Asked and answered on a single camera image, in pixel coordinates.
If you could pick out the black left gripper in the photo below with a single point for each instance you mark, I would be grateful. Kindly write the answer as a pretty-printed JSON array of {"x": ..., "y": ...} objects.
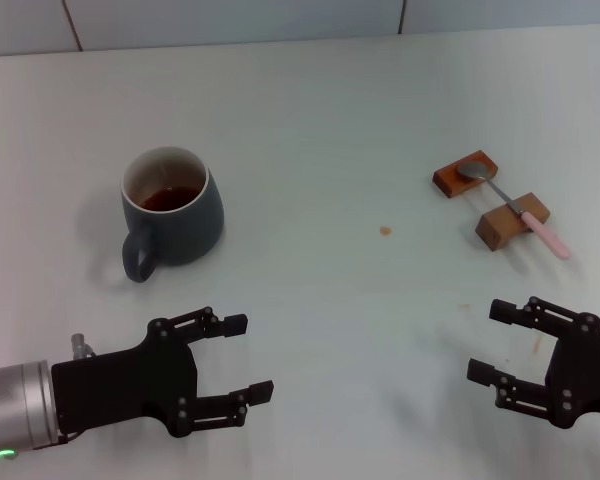
[{"x": 125, "y": 385}]

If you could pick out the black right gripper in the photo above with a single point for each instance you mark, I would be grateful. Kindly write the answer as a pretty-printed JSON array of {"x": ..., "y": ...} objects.
[{"x": 587, "y": 370}]

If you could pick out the grey ceramic cup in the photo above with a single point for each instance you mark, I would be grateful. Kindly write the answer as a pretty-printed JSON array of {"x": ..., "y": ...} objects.
[{"x": 190, "y": 232}]

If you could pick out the light brown wooden block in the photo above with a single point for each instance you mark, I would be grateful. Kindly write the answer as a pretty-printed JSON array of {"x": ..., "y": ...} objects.
[{"x": 500, "y": 227}]

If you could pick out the reddish brown wooden block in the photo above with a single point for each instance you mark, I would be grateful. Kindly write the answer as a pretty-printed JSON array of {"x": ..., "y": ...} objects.
[{"x": 450, "y": 182}]

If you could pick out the dark brown tea liquid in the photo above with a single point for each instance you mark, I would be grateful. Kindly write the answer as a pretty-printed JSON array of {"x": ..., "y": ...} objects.
[{"x": 170, "y": 200}]

